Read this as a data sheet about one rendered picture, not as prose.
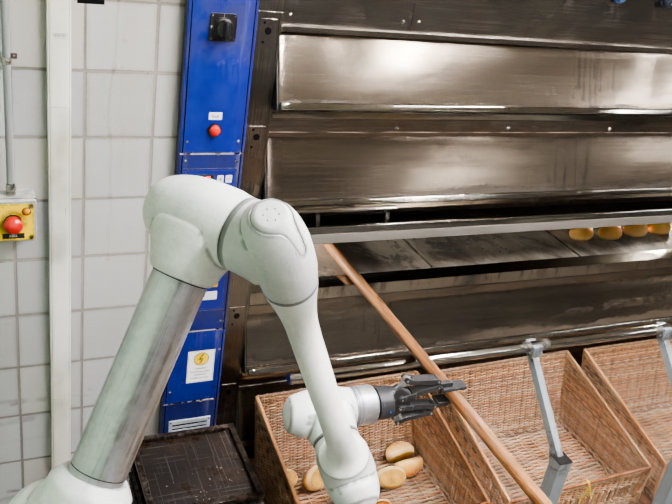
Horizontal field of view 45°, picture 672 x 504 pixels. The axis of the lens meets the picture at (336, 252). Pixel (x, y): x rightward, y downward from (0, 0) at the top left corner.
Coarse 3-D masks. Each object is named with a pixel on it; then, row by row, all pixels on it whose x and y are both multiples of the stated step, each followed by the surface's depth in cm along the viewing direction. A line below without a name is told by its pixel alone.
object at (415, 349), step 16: (336, 256) 243; (352, 272) 235; (368, 288) 228; (384, 304) 221; (384, 320) 218; (400, 336) 210; (416, 352) 203; (432, 368) 198; (464, 400) 188; (464, 416) 185; (480, 432) 179; (496, 448) 175; (512, 464) 170; (528, 480) 166; (528, 496) 165; (544, 496) 163
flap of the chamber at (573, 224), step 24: (312, 216) 223; (336, 216) 225; (360, 216) 226; (408, 216) 230; (432, 216) 232; (456, 216) 234; (480, 216) 236; (648, 216) 250; (312, 240) 204; (336, 240) 207; (360, 240) 209
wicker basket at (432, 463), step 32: (352, 384) 249; (384, 384) 254; (256, 416) 236; (256, 448) 238; (288, 448) 244; (384, 448) 260; (416, 448) 262; (448, 448) 244; (288, 480) 217; (416, 480) 253; (448, 480) 246
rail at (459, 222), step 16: (352, 224) 208; (368, 224) 209; (384, 224) 211; (400, 224) 213; (416, 224) 215; (432, 224) 217; (448, 224) 219; (464, 224) 222; (480, 224) 224; (496, 224) 226
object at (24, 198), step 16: (0, 192) 180; (16, 192) 181; (32, 192) 182; (0, 208) 176; (16, 208) 178; (32, 208) 179; (0, 224) 178; (32, 224) 181; (0, 240) 180; (16, 240) 181
